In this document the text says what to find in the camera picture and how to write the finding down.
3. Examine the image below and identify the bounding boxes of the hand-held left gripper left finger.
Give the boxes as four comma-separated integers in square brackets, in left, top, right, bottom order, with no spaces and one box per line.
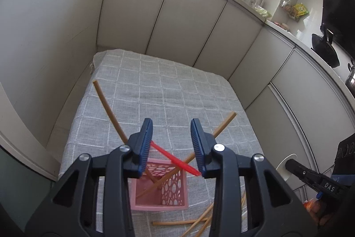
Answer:
[25,118,154,237]

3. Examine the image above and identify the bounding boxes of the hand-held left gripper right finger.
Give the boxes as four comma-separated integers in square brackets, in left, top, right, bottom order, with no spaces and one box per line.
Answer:
[190,118,319,237]

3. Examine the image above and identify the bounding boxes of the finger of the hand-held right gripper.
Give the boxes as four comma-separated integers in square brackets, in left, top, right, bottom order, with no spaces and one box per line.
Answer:
[285,159,323,185]

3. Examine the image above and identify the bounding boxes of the red plastic spoon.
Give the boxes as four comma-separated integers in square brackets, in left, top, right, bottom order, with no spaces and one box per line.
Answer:
[151,142,201,176]

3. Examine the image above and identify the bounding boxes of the pink perforated plastic basket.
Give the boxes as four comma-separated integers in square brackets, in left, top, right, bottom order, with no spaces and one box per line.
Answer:
[130,159,189,210]

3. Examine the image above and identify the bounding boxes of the white round disc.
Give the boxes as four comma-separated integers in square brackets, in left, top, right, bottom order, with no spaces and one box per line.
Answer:
[276,154,298,182]

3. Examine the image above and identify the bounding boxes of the grey checked tablecloth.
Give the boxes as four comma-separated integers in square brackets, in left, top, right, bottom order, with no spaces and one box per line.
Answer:
[59,50,264,237]

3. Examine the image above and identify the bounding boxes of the steel pot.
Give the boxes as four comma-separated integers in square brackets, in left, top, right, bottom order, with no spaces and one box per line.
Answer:
[345,59,355,90]

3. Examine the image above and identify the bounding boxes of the black wok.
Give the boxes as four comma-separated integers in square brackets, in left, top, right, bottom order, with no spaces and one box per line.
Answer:
[311,29,340,68]

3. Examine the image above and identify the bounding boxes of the white lower kitchen cabinets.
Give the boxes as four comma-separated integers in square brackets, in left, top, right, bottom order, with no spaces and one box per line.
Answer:
[97,0,355,160]

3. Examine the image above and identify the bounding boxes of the glass sliding door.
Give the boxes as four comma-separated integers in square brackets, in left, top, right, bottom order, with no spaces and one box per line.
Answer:
[0,82,60,226]

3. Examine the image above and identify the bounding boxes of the white kitchen countertop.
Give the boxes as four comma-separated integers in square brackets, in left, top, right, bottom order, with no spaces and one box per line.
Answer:
[114,0,355,99]

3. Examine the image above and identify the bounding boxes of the yellow snack bag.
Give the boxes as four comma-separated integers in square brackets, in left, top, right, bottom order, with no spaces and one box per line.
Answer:
[294,2,310,17]

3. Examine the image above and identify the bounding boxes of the metal wall rack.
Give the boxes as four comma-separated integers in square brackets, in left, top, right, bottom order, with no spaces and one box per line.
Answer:
[281,0,301,21]

